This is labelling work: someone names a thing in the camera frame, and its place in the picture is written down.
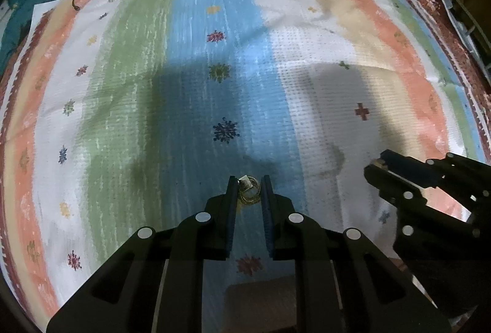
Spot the striped colourful cloth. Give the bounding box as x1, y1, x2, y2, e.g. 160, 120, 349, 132
1, 0, 490, 329

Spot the gold ring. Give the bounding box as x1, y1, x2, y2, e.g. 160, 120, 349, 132
236, 174, 263, 207

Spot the metal bed rail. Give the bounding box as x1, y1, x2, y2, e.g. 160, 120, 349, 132
442, 0, 490, 80

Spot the silver metal tin box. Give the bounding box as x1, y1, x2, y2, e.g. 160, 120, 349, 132
221, 276, 297, 332

